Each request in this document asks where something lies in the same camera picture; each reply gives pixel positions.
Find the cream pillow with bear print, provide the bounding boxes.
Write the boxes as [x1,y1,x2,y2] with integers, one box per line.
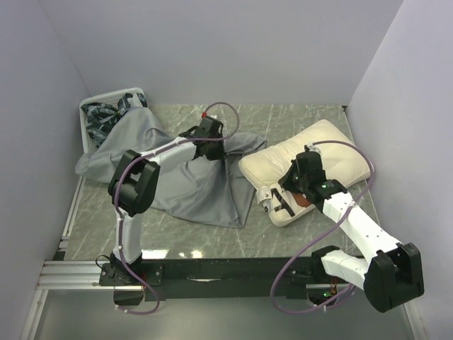
[239,120,371,227]

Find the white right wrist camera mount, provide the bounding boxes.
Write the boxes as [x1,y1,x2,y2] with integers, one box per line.
[304,144,321,154]

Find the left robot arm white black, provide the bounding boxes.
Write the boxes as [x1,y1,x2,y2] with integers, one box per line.
[108,114,224,285]

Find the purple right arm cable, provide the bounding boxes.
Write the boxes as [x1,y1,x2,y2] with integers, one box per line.
[270,140,376,315]

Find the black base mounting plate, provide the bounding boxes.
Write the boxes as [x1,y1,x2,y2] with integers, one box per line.
[98,255,355,302]

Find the grey pillowcase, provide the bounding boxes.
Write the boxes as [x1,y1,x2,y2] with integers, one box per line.
[75,108,267,229]

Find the dark patterned cloth in basket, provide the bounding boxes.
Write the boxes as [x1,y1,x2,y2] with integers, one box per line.
[81,92,148,148]

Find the white plastic basket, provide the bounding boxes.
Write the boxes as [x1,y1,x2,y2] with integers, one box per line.
[79,86,148,157]

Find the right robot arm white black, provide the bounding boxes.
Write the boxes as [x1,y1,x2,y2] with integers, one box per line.
[281,149,425,312]

